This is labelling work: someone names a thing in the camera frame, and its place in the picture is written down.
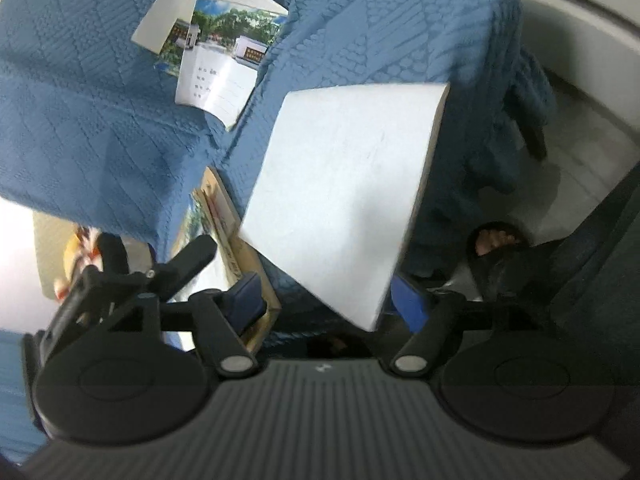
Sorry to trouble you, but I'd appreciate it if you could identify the beige textured bedding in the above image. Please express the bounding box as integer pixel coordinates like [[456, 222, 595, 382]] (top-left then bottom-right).
[[32, 210, 81, 291]]

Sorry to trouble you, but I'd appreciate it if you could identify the blue ribbed cloth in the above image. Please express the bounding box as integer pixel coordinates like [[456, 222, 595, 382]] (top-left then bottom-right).
[[0, 327, 38, 461]]

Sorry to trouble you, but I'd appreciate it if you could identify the photo cover notebook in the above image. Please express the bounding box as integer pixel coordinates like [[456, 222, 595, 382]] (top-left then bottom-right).
[[167, 199, 217, 271], [154, 0, 290, 132]]

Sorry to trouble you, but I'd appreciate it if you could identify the black slipper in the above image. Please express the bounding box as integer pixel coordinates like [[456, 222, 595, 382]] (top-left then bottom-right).
[[466, 221, 532, 302]]

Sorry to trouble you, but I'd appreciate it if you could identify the yellow plush toy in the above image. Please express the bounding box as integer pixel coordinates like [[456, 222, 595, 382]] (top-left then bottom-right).
[[64, 237, 88, 273]]

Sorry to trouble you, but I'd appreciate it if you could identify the white notebook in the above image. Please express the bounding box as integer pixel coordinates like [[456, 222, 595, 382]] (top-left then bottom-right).
[[239, 82, 451, 333], [131, 0, 223, 57]]

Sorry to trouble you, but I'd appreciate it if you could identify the blue textured bed cover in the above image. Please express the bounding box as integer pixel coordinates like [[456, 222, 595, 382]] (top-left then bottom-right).
[[0, 0, 558, 356]]

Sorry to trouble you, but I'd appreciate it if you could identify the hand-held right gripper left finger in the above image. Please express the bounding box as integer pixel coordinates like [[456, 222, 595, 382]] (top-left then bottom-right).
[[100, 272, 263, 378]]

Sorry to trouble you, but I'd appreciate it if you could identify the person's foot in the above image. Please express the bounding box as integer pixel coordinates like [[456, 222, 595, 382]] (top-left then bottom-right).
[[475, 227, 522, 257]]

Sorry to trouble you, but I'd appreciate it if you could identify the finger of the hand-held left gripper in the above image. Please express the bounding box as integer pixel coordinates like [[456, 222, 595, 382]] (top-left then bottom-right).
[[149, 235, 219, 302]]

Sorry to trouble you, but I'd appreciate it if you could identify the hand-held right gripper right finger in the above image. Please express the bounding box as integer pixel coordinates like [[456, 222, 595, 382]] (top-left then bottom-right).
[[385, 275, 546, 376]]

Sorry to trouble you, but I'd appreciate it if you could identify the red black white striped blanket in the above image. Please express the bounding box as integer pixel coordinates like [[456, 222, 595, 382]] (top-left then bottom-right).
[[55, 227, 133, 301]]

